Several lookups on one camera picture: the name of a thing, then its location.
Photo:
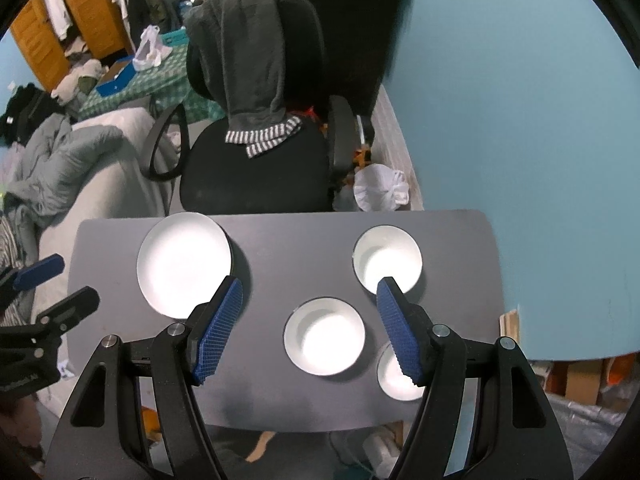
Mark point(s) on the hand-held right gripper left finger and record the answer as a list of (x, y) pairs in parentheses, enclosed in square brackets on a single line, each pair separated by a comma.
[(217, 330)]

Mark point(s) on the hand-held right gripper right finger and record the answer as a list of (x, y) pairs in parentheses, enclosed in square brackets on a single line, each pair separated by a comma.
[(400, 340)]

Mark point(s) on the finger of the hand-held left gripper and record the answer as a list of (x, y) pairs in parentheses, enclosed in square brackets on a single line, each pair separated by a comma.
[(70, 305), (40, 270)]

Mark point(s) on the white bowl with wave pattern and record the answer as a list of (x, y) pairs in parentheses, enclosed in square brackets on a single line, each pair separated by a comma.
[(325, 340), (395, 382), (387, 260)]

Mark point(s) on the white plate with black rim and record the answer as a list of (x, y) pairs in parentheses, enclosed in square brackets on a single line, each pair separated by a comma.
[(180, 260)]

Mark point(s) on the striped cloth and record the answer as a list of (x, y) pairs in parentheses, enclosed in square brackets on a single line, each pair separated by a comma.
[(12, 245)]

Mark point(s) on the wooden plank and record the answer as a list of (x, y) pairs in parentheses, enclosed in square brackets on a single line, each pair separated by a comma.
[(508, 332)]

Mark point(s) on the grey puffy duvet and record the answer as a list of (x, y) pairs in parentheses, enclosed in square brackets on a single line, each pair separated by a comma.
[(55, 155)]

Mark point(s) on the white crumpled floor bag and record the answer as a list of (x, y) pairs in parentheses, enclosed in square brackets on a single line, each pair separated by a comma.
[(380, 185)]

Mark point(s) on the black clothes pile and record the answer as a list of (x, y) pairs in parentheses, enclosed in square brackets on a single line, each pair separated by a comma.
[(25, 110)]

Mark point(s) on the black office chair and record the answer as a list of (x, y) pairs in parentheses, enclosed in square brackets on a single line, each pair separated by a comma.
[(250, 170)]

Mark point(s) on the cardboard box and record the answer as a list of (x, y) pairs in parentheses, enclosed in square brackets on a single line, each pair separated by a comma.
[(585, 382)]

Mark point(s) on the beige clothes pile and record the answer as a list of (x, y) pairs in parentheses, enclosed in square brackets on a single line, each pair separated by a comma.
[(77, 80)]

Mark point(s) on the blue flat box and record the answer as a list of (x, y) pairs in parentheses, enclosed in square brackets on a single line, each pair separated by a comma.
[(117, 80)]

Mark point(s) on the clear plastic sheet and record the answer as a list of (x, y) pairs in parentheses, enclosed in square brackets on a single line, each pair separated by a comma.
[(590, 430)]

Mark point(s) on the green checkered tablecloth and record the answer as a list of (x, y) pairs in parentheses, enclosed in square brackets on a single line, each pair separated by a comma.
[(165, 80)]

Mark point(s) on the white plastic bag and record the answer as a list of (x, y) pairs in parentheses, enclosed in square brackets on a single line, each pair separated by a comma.
[(147, 50)]

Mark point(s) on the orange wooden wardrobe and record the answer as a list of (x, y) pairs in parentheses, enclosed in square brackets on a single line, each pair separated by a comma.
[(95, 15)]

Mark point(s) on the white hanging shirt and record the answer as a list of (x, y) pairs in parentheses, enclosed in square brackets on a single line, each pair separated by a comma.
[(57, 5)]

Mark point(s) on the teal storage crate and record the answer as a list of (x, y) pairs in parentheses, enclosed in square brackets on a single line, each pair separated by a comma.
[(175, 38)]

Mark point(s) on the grey sweater with striped cuffs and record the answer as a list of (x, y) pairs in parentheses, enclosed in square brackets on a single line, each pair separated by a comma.
[(240, 50)]

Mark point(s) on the clothes rack with dark clothes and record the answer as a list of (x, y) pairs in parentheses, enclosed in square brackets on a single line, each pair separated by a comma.
[(150, 0)]

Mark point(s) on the black hanging coats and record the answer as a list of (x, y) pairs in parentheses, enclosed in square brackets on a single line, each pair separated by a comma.
[(360, 35)]

